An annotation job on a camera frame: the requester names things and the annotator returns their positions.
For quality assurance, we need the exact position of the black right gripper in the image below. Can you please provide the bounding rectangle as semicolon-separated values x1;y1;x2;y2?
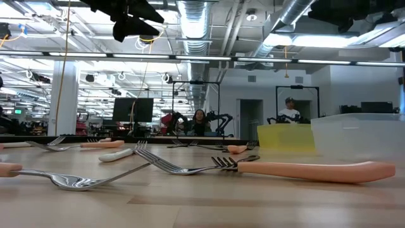
308;0;405;34

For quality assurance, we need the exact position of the white column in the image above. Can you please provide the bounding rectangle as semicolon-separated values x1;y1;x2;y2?
47;60;80;137

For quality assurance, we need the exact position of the black equipment on counter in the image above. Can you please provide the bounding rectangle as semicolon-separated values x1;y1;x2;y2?
340;101;401;115

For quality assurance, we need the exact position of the clear plastic bin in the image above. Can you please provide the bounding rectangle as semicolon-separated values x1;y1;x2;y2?
310;113;405;161

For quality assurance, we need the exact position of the yellow plastic bin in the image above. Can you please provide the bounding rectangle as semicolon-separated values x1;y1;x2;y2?
256;123;317;153

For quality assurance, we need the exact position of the white handled fork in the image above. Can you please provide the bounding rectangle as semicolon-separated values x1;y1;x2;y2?
98;140;149;163
0;136;66;149

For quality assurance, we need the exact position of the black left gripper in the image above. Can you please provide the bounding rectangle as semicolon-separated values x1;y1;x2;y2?
78;0;165;43

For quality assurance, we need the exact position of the black aluminium table frame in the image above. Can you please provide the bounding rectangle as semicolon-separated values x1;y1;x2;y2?
0;135;259;146

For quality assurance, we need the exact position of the black background rig frame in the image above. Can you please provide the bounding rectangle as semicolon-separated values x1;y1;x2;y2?
171;80;221;137
275;84;320;125

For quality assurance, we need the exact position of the black monitor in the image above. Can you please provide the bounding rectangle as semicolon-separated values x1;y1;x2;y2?
112;97;154;124

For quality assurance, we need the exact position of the yellow hanging cable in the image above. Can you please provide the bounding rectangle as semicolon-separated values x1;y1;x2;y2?
54;0;72;137
129;30;165;125

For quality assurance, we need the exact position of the silver ventilation duct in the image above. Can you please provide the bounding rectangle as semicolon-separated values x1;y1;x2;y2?
252;0;317;60
175;0;212;110

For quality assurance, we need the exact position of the linear ceiling light bar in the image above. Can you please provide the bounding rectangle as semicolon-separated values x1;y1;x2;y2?
0;50;405;68

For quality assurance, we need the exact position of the person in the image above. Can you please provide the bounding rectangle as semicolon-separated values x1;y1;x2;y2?
189;109;212;137
277;96;301;124

